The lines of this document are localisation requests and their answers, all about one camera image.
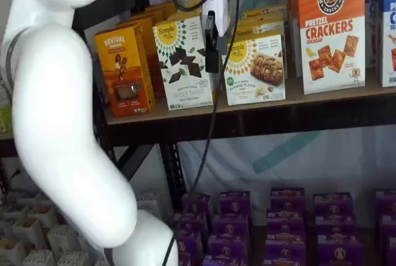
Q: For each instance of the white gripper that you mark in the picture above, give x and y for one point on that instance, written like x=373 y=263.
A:
x=221 y=3

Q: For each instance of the Simple Mills almond bars box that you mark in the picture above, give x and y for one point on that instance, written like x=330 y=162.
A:
x=256 y=74
x=263 y=29
x=266 y=9
x=263 y=18

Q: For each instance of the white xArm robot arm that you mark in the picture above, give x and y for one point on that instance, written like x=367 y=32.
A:
x=62 y=92

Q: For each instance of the Simple Mills Sweet Thins box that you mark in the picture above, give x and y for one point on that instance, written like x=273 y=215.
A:
x=182 y=62

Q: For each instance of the orange Revival snack box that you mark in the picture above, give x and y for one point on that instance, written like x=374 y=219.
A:
x=120 y=71
x=161 y=7
x=145 y=15
x=150 y=46

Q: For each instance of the black metal shelf rack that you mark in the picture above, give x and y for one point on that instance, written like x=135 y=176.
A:
x=247 y=123

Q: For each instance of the orange Pretzel Crackers box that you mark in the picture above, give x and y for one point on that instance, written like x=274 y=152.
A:
x=292 y=15

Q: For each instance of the wooden shelf board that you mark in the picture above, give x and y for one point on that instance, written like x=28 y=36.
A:
x=6 y=134
x=292 y=93

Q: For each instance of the white box far right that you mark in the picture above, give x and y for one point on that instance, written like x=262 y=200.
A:
x=331 y=46

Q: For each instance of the purple Annie's snack box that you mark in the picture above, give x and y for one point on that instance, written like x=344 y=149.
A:
x=333 y=204
x=230 y=226
x=286 y=220
x=284 y=255
x=224 y=261
x=285 y=237
x=340 y=252
x=235 y=204
x=197 y=204
x=335 y=225
x=287 y=199
x=386 y=202
x=190 y=224
x=227 y=247
x=189 y=247
x=391 y=252
x=388 y=226

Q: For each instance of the blue white cracker box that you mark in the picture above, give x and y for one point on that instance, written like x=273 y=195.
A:
x=372 y=15
x=389 y=31

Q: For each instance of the white patterned small box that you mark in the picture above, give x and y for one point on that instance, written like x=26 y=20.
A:
x=38 y=258
x=72 y=259
x=63 y=238
x=151 y=203

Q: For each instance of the yellow green snack box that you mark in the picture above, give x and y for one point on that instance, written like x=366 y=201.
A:
x=4 y=119

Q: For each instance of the white teal backdrop sheet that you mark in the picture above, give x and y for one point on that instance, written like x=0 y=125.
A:
x=309 y=161

